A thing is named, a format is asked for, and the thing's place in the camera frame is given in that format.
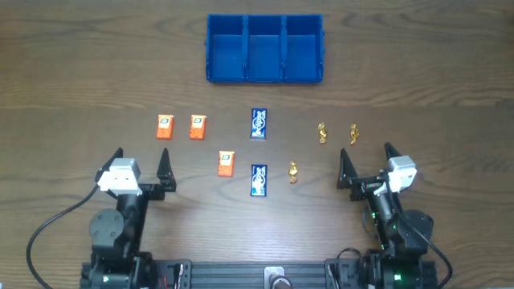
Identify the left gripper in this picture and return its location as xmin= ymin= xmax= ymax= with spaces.
xmin=95 ymin=147 xmax=177 ymax=201

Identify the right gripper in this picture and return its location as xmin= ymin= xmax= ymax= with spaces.
xmin=336 ymin=141 xmax=403 ymax=202

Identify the orange candy box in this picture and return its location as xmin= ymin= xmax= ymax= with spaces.
xmin=189 ymin=114 xmax=208 ymax=141
xmin=156 ymin=114 xmax=175 ymax=140
xmin=217 ymin=150 xmax=236 ymax=178

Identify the blue candy pack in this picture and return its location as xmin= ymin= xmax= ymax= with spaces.
xmin=250 ymin=163 xmax=268 ymax=198
xmin=250 ymin=108 xmax=268 ymax=140

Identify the blue tray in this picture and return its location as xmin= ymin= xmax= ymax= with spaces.
xmin=205 ymin=14 xmax=324 ymax=84

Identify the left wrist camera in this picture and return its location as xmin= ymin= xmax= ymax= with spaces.
xmin=96 ymin=157 xmax=142 ymax=197

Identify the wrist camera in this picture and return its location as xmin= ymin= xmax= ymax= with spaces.
xmin=373 ymin=155 xmax=418 ymax=197
xmin=96 ymin=157 xmax=142 ymax=197

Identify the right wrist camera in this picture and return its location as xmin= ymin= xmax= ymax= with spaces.
xmin=373 ymin=155 xmax=418 ymax=197

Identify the black cable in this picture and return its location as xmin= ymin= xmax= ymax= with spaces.
xmin=26 ymin=183 xmax=101 ymax=289
xmin=385 ymin=192 xmax=454 ymax=289

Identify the mounting rail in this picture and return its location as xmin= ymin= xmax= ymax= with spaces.
xmin=80 ymin=258 xmax=439 ymax=289

